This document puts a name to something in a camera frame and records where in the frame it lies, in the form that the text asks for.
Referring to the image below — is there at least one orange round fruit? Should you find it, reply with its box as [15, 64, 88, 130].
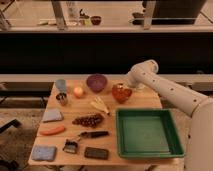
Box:
[73, 87, 84, 98]

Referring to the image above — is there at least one yellow banana bunch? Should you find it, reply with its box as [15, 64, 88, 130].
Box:
[90, 97, 110, 115]

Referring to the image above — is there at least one small metal cup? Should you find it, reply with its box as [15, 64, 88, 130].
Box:
[56, 93, 68, 106]

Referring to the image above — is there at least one green plastic tray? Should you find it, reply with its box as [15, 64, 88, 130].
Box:
[116, 109, 184, 159]

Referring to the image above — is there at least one grey blue sponge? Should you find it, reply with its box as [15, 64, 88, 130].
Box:
[42, 108, 63, 122]

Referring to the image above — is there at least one orange carrot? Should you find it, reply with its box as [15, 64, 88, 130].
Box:
[39, 126, 66, 136]

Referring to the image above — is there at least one white cup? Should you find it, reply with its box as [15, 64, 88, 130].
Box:
[134, 83, 145, 92]

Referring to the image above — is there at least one purple bowl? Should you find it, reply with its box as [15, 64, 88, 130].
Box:
[86, 74, 108, 93]

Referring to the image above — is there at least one dark rectangular block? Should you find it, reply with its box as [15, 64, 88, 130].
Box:
[84, 147, 109, 160]

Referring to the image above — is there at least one light blue cup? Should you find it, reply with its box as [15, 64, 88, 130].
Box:
[55, 79, 67, 93]

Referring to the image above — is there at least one blue cloth pad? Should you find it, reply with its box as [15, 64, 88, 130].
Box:
[31, 146, 57, 162]

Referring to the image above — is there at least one dark red background bowl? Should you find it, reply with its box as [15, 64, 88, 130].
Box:
[90, 16, 102, 26]

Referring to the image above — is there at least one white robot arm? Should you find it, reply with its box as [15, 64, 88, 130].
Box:
[125, 60, 213, 171]

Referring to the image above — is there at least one dark grape bunch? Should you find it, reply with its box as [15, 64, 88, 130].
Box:
[72, 114, 103, 128]

